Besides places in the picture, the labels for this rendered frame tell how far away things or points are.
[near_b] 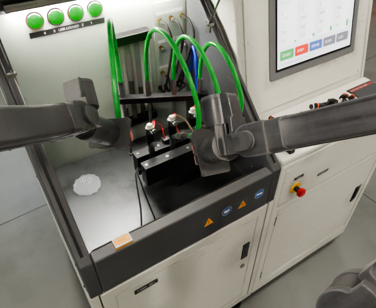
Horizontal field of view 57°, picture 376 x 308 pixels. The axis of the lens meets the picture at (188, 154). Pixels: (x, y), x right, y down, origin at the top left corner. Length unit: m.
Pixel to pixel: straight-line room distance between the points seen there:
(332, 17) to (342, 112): 0.98
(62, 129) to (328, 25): 1.14
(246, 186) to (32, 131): 0.76
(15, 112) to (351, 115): 0.46
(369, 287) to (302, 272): 1.57
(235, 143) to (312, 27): 0.90
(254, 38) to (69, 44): 0.60
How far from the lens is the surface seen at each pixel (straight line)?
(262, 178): 1.16
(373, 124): 0.54
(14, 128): 0.49
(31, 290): 2.14
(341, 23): 1.56
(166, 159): 1.15
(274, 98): 1.37
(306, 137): 0.57
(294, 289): 2.06
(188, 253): 1.19
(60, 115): 0.60
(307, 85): 1.49
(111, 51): 0.88
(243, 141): 0.59
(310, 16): 1.42
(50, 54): 1.20
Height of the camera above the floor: 1.76
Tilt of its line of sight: 42 degrees down
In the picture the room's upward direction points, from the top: straight up
